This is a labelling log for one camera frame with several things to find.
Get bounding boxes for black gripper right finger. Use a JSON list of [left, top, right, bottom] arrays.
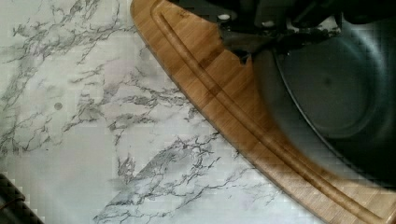
[[280, 0, 396, 32]]

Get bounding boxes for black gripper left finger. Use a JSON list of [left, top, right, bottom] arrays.
[[174, 0, 278, 63]]

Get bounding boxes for black bowl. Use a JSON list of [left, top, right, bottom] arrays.
[[253, 18, 396, 189]]

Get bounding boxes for wooden cutting board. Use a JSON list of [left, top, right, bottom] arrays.
[[131, 0, 395, 224]]

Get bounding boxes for black dish rack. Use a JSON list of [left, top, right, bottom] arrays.
[[0, 174, 44, 224]]

